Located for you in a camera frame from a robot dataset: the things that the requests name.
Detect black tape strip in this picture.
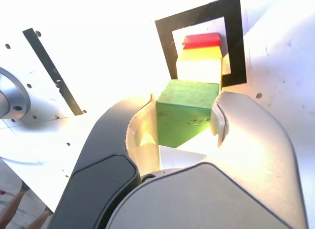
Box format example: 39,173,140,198
22,28,83,116

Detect brown wooden leg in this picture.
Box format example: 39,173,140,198
4,188,27,222
27,209,51,229

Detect green cube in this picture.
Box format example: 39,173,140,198
156,79,220,149

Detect yellow cube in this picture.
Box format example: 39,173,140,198
176,45,232,88

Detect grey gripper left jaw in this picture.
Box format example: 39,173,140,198
49,92,163,229

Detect black tape square outline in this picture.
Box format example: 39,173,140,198
155,0,248,88

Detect red cube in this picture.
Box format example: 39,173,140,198
182,33,221,50

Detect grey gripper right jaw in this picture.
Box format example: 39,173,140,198
108,90,309,229

